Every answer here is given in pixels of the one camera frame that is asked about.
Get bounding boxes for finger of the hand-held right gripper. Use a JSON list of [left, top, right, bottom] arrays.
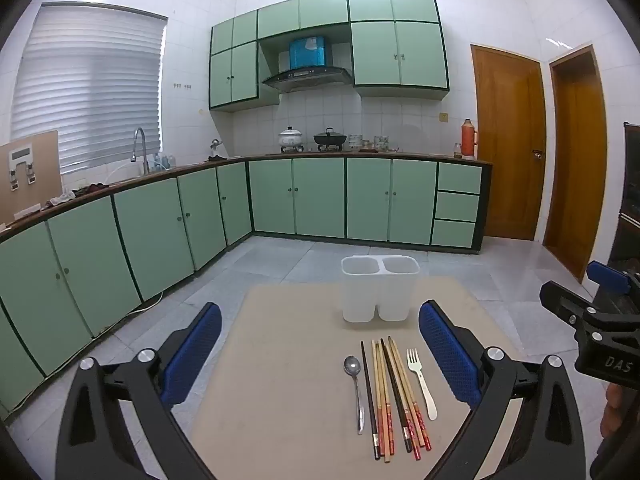
[[540, 281, 608, 333], [586, 260, 640, 297]]

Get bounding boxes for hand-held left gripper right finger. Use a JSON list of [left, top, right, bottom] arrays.
[[418, 300, 587, 480]]

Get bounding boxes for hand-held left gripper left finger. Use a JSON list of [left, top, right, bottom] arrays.
[[55, 301, 223, 480]]

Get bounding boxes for white plastic fork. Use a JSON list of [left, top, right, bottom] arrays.
[[406, 348, 439, 421]]

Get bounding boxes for wooden chopstick red patterned end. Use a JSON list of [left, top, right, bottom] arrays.
[[387, 336, 422, 461], [376, 342, 397, 457], [371, 340, 388, 457]]

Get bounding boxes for row of chopsticks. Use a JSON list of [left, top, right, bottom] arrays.
[[391, 336, 433, 451]]

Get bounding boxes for black chopstick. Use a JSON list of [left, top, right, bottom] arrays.
[[360, 341, 381, 461], [380, 338, 413, 453]]

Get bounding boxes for metal spoon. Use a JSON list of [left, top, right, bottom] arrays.
[[343, 355, 366, 435]]

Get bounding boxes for white two-compartment utensil holder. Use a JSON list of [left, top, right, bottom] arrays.
[[341, 255, 420, 324]]

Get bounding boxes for person's right hand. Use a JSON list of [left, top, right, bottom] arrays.
[[600, 382, 627, 439]]

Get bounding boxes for brown wooden door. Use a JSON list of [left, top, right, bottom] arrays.
[[470, 44, 547, 242], [542, 45, 609, 284]]

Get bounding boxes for orange thermos flask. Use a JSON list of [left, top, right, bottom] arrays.
[[460, 119, 480, 157]]

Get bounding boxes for green lower kitchen cabinets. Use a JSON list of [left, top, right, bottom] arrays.
[[0, 155, 494, 422]]

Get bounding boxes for dark cloths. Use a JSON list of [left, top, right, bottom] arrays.
[[41, 182, 112, 211]]

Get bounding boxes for metal kitchen faucet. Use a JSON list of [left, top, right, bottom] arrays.
[[130, 127, 151, 176]]

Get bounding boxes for wooden board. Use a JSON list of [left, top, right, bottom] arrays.
[[0, 130, 64, 226]]

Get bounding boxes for black wok with lid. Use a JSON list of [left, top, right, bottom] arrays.
[[313, 127, 347, 147]]

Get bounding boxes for white window blind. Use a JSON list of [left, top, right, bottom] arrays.
[[10, 4, 168, 177]]

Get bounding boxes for black range hood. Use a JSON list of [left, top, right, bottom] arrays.
[[261, 66, 354, 94]]

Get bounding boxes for green upper wall cabinets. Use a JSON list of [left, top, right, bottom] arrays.
[[208, 0, 450, 113]]

